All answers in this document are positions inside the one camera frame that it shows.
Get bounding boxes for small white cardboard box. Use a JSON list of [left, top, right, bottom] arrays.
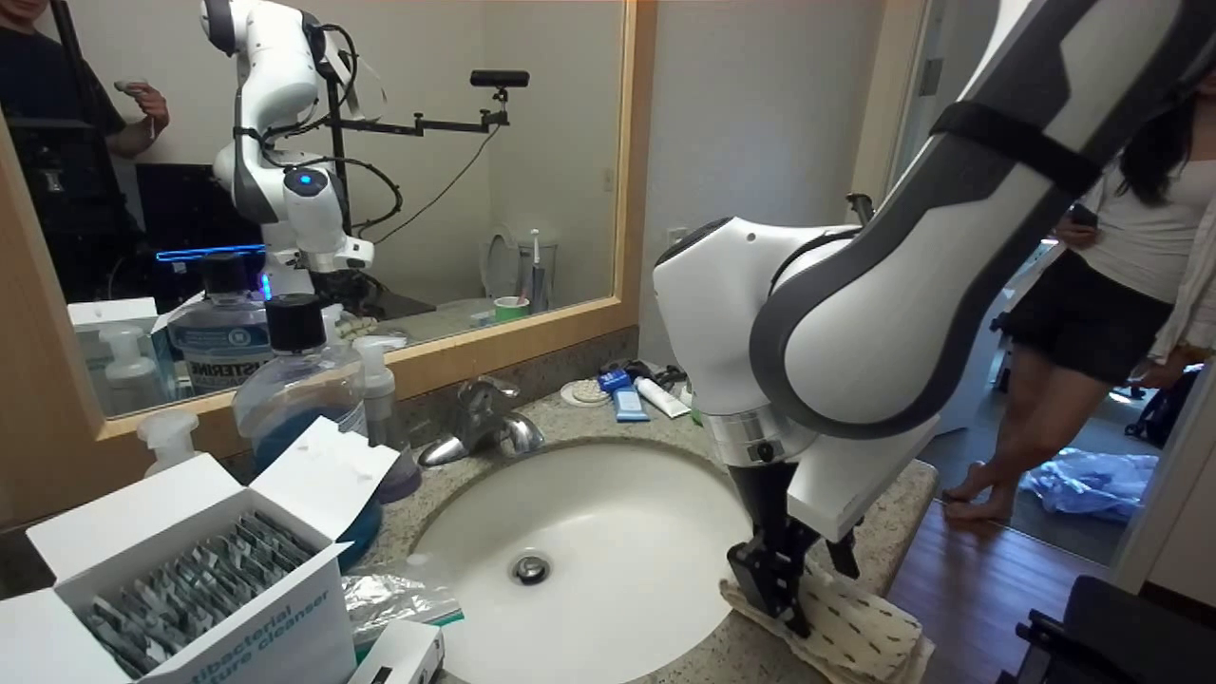
[[348, 617, 450, 684]]

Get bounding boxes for person in black skirt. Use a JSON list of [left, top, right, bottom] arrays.
[[939, 71, 1216, 534]]

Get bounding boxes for black robot table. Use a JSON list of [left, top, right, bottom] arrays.
[[996, 572, 1216, 684]]

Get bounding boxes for chrome faucet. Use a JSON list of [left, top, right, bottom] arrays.
[[415, 376, 543, 470]]

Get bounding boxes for wood framed mirror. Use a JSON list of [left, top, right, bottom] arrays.
[[0, 0, 666, 531]]

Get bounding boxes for blue clothes pile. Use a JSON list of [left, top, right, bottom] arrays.
[[1020, 446, 1160, 528]]

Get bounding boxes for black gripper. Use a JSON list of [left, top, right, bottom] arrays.
[[730, 460, 823, 643]]

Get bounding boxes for small clear pump bottle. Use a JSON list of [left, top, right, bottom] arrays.
[[350, 333, 405, 449]]

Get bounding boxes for round white dish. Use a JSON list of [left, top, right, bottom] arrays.
[[555, 376, 611, 410]]

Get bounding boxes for black bag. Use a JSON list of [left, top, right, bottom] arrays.
[[1127, 365, 1200, 449]]

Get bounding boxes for open white packet box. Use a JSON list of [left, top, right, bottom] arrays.
[[0, 413, 405, 684]]

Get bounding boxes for cream striped cloth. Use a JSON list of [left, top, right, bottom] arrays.
[[720, 534, 935, 684]]

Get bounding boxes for white toothpaste tube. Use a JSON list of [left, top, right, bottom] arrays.
[[633, 371, 697, 422]]

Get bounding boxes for clear soap pump dispenser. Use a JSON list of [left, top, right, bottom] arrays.
[[132, 410, 202, 466]]

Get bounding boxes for blue mouthwash bottle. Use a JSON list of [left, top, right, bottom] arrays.
[[227, 295, 374, 470]]

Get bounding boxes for clear plastic bag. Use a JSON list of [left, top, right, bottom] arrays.
[[337, 565, 468, 638]]

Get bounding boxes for white oval sink basin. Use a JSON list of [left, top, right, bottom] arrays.
[[405, 432, 759, 684]]

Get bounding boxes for blue white packet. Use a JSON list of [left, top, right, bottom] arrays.
[[610, 389, 655, 425]]

